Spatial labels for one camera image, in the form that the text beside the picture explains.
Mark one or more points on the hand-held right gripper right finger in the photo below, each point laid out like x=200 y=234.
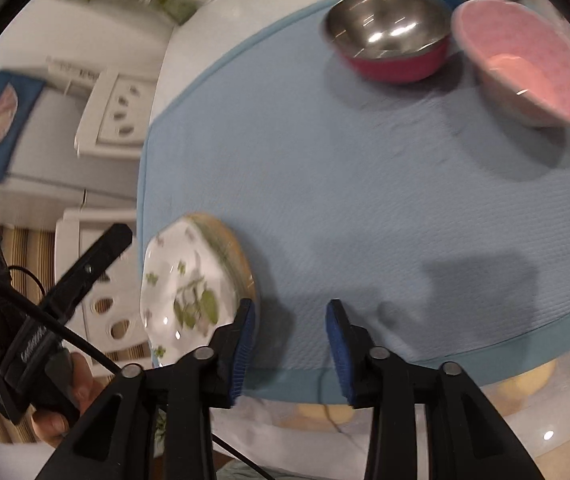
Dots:
x=337 y=345

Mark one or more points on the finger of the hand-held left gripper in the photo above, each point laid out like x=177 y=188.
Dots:
x=90 y=265

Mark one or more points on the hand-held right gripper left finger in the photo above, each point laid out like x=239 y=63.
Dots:
x=245 y=340

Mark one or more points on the tan rimmed plate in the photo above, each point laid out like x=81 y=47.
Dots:
x=240 y=260

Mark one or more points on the white floral plate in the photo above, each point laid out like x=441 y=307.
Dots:
x=175 y=280

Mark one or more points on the magenta steel bowl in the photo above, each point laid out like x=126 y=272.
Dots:
x=390 y=25

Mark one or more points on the pink dotted bowl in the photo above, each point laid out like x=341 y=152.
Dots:
x=515 y=60

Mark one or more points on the person's left hand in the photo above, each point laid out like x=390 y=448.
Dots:
x=87 y=385

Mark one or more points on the white dining chair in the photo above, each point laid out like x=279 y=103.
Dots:
x=125 y=290
x=95 y=130

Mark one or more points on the white refrigerator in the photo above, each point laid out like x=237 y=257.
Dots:
x=50 y=150

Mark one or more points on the light blue table mat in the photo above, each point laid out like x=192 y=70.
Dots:
x=340 y=185

